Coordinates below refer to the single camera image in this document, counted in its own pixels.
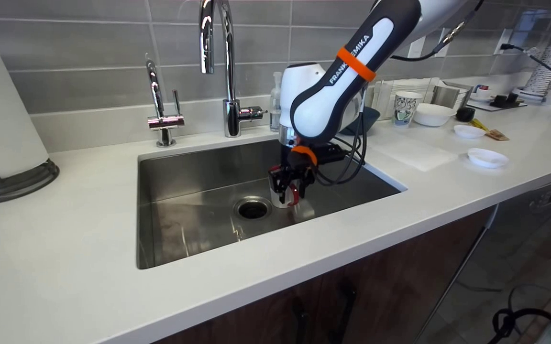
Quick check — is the blue plastic bowl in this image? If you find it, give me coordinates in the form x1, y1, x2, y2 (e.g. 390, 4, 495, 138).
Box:
340, 107, 381, 136

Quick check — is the stainless steel sink basin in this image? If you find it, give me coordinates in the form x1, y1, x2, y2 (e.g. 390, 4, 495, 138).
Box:
136, 140, 398, 270

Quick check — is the small white dish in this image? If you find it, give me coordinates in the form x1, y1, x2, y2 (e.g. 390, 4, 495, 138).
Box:
453, 124, 486, 140

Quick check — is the white saucer near edge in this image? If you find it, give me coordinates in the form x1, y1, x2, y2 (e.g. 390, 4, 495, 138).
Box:
467, 147, 509, 168

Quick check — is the black paper towel holder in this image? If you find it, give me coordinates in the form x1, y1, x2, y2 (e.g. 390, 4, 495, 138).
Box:
0, 132, 59, 203

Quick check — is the dark wooden cabinet front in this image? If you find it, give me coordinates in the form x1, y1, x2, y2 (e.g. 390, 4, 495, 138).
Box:
155, 208, 492, 344

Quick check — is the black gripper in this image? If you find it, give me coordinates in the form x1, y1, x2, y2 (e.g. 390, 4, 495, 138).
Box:
270, 143, 346, 205

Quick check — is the white mug red interior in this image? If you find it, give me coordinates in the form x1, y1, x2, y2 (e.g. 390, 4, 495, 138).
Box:
270, 182, 300, 208

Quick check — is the white cutting mat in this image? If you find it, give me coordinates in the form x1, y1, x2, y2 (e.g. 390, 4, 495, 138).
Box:
369, 136, 457, 172

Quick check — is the white patterned mug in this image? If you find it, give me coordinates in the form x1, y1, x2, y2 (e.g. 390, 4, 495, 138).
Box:
392, 92, 421, 128

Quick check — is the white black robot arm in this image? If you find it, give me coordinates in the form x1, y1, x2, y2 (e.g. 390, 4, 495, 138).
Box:
270, 0, 484, 207

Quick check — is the black cable on floor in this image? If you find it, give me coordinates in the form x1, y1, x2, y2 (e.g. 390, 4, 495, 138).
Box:
490, 285, 551, 344

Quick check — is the large white bowl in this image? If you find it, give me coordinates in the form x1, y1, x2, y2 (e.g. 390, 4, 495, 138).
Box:
413, 103, 453, 128

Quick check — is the tall chrome kitchen faucet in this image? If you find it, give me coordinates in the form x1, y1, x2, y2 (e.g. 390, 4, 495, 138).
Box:
199, 0, 264, 136

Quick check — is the dishwasher front panel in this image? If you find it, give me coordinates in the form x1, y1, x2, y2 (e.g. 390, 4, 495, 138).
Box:
419, 186, 551, 344

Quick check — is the wooden handle brush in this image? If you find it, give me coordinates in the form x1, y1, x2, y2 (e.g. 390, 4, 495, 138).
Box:
471, 119, 509, 142

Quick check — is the small chrome water tap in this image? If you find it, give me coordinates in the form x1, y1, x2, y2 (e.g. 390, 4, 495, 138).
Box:
145, 59, 186, 147

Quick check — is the clear soap dispenser bottle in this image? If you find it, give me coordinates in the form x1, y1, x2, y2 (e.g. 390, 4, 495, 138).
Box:
270, 71, 281, 132

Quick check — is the white wall outlet plate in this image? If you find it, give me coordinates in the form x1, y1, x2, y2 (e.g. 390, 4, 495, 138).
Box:
406, 36, 427, 57

